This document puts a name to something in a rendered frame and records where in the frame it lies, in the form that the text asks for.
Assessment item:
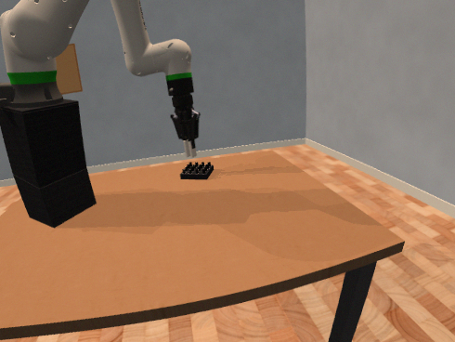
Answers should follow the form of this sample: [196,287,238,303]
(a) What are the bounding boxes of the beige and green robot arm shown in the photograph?
[0,0,194,108]

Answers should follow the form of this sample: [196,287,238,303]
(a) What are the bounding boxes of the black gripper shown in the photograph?
[170,95,201,158]

